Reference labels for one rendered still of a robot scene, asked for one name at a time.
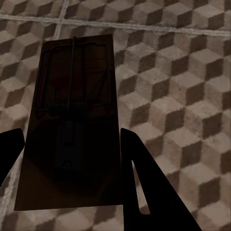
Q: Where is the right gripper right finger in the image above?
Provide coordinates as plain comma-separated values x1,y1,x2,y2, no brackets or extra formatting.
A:
120,128,202,231

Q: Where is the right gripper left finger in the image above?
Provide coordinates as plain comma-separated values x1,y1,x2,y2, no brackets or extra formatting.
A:
0,128,25,185

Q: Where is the mousetrap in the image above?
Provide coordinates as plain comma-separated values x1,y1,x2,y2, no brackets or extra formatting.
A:
14,34,123,211

